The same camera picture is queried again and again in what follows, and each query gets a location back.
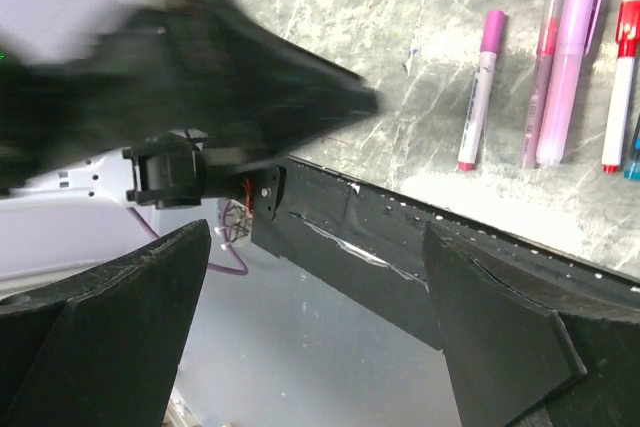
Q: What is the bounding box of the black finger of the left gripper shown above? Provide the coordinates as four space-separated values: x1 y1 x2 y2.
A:
199 0 380 157

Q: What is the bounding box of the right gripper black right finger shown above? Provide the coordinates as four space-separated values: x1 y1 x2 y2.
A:
424 222 639 426

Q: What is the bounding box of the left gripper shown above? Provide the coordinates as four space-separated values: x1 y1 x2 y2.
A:
0 0 226 188

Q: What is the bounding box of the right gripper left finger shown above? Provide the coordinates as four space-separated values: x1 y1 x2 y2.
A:
1 220 211 427

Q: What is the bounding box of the blue pen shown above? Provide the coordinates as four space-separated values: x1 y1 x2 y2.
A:
624 117 640 181

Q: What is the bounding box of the slim pink highlighter pen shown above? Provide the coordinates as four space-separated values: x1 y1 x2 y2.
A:
520 0 564 169

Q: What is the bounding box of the thick pink marker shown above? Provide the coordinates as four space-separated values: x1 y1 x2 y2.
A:
536 0 602 166

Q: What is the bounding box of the small red pen cap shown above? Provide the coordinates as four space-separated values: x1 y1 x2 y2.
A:
616 0 640 58

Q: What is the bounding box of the white pen with red tip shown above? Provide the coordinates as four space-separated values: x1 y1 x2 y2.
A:
599 0 640 174

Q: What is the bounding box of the small purple cap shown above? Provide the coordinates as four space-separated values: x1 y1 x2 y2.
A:
480 10 506 54

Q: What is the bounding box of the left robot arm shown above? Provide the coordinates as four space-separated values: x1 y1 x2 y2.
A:
1 0 379 208

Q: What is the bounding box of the black base bar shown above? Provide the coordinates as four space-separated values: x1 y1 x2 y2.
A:
199 154 640 353

